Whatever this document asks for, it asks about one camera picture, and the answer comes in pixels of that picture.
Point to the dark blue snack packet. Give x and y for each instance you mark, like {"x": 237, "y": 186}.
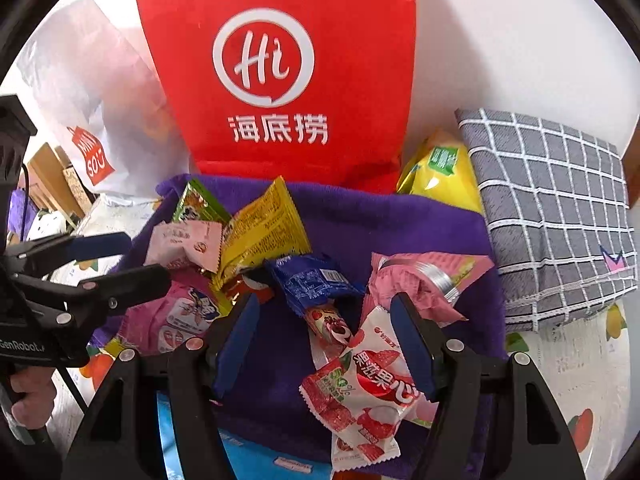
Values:
{"x": 308, "y": 281}

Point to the red Haidilao paper bag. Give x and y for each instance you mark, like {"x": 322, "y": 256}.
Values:
{"x": 307, "y": 90}

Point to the brown wooden door frame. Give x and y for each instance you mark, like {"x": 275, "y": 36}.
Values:
{"x": 631, "y": 165}

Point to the long pink white candy packet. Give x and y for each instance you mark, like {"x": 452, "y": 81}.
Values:
{"x": 328, "y": 333}

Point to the yellow chips bag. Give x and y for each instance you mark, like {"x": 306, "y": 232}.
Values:
{"x": 440, "y": 169}

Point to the fruit print table cover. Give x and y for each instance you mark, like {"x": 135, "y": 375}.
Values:
{"x": 586, "y": 363}

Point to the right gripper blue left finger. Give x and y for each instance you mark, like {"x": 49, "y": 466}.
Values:
{"x": 232, "y": 355}

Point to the green snack packet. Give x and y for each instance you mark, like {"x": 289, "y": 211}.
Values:
{"x": 197, "y": 203}

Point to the pink snack packet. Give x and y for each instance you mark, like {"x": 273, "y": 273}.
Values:
{"x": 434, "y": 282}

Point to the small pink pastry packet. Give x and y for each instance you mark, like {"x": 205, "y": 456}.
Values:
{"x": 177, "y": 245}

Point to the purple towel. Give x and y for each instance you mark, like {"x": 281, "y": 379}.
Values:
{"x": 264, "y": 404}

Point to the left human hand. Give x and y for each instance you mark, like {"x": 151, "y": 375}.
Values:
{"x": 34, "y": 410}

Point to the blue tissue pack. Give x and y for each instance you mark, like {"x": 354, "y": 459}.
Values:
{"x": 248, "y": 459}

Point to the wooden headboard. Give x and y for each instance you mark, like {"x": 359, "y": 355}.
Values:
{"x": 49, "y": 185}

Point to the red snack packet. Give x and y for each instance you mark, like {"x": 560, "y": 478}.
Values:
{"x": 242, "y": 284}

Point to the white Miniso plastic bag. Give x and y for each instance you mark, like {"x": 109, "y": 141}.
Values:
{"x": 113, "y": 117}

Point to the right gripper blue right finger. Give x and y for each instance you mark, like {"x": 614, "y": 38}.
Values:
{"x": 419, "y": 341}

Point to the lychee gummy packet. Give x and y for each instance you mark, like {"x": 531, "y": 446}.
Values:
{"x": 364, "y": 394}

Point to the large pink snack bag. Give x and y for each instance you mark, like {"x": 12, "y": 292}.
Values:
{"x": 159, "y": 326}

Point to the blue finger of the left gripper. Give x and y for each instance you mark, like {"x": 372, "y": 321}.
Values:
{"x": 113, "y": 294}
{"x": 82, "y": 248}

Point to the patterned book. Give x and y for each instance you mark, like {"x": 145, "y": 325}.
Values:
{"x": 82, "y": 195}

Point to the yellow triangular snack packet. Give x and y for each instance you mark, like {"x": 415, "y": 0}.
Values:
{"x": 267, "y": 228}

